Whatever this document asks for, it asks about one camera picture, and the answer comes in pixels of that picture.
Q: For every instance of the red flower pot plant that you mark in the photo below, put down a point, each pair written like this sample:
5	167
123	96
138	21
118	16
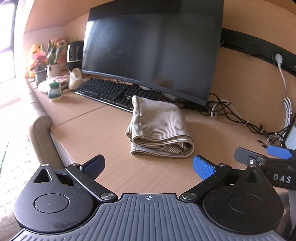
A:
40	67

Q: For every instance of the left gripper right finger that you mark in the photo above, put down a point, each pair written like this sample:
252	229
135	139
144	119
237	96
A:
212	176

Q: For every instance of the green-capped white bottle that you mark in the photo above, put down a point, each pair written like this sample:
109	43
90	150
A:
55	91

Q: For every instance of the beige chair armrest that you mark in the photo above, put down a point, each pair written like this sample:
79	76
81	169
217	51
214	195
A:
39	132

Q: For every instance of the small black speaker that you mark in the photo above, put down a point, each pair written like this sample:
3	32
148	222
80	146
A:
74	55

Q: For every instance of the yellow plush toy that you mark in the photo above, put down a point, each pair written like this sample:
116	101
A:
34	50

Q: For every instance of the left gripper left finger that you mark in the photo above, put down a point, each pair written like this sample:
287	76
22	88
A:
84	175

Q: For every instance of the potted tulip flowers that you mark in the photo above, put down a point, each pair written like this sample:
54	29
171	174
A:
53	52

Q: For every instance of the black wall power strip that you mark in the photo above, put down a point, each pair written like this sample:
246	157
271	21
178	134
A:
258	48

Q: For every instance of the beige striped knit garment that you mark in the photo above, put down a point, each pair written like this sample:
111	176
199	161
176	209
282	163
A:
158	128

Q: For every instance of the black mechanical keyboard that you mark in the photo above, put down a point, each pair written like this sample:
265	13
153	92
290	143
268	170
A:
117	94

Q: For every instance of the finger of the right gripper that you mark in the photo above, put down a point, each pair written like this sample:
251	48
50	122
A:
248	157
282	153

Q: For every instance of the black curved computer monitor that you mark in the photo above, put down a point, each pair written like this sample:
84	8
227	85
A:
170	46

